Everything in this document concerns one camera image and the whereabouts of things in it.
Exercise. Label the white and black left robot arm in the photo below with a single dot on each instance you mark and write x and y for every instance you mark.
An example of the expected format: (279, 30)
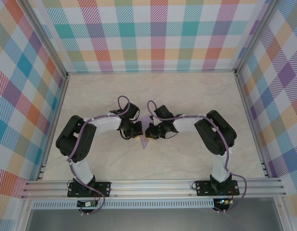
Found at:
(85, 172)

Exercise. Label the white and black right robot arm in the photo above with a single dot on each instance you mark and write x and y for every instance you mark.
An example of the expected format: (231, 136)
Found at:
(219, 168)

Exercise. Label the small circuit board, white label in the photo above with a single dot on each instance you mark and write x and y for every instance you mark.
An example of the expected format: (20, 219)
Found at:
(86, 204)

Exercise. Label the grey metal panel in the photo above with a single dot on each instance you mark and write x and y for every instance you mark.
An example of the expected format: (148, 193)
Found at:
(150, 221)

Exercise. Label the small circuit board, green light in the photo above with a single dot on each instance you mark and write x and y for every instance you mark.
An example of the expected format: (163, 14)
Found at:
(224, 201)

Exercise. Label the wide aluminium mounting rail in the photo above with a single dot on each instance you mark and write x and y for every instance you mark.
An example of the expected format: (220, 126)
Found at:
(150, 187)

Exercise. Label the long aluminium table edge rail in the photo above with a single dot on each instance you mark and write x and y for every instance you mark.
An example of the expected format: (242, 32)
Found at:
(150, 71)

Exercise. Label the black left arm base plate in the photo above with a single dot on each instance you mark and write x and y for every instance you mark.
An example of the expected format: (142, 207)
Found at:
(103, 188)

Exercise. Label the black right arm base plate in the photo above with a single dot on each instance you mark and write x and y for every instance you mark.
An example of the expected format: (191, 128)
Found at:
(201, 190)

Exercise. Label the aluminium table side rail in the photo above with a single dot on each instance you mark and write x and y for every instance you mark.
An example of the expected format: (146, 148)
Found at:
(252, 127)
(53, 127)

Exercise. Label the aluminium frame post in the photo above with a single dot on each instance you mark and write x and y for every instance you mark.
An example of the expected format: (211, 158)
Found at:
(47, 36)
(254, 36)

